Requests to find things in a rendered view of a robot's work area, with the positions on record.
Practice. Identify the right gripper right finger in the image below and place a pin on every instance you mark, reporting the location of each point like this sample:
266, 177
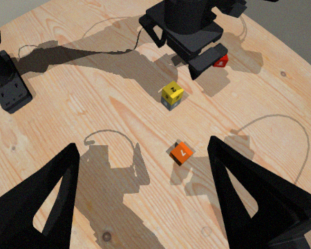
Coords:
284, 209

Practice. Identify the yellow block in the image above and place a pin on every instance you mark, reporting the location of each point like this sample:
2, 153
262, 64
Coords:
172, 92

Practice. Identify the orange block with dark brown top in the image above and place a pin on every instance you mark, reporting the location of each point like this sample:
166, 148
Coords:
180, 153

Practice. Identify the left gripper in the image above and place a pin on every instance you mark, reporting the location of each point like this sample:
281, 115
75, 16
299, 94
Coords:
188, 27

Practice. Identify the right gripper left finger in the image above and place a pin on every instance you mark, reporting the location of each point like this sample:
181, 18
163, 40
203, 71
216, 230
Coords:
19, 205

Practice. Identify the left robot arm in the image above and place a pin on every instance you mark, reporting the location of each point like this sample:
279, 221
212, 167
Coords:
11, 95

